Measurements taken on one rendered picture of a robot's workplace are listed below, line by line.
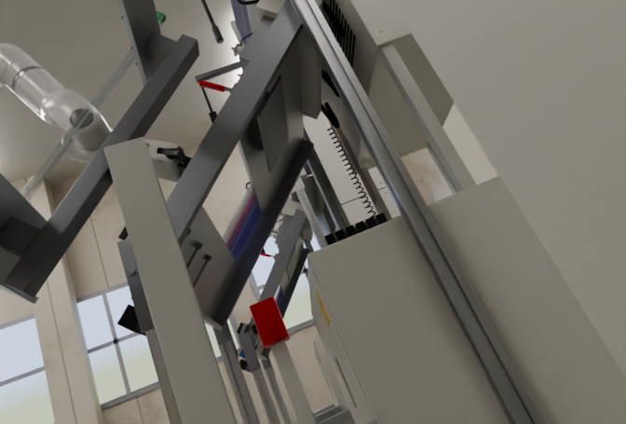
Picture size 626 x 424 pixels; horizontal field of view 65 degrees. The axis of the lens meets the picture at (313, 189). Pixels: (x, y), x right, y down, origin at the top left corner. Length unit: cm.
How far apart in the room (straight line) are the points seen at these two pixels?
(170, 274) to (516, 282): 61
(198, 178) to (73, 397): 388
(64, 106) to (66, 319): 384
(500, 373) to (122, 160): 68
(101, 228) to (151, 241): 462
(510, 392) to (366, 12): 83
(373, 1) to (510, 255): 65
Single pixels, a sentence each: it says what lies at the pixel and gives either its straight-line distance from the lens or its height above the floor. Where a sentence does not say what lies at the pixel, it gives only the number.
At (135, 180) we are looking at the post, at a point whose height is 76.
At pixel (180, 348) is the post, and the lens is 68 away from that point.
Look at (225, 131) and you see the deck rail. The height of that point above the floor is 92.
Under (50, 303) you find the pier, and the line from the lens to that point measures 497.
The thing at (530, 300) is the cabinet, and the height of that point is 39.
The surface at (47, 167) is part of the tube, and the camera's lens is 84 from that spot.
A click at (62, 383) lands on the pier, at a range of 480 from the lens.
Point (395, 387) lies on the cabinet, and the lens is 90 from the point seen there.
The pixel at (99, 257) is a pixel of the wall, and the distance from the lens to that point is 523.
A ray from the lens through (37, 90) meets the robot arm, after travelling 131.
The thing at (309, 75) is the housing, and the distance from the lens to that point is 144.
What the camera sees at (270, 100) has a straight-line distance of 115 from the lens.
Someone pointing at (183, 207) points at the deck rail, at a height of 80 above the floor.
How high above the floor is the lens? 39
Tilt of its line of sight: 21 degrees up
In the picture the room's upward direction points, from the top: 24 degrees counter-clockwise
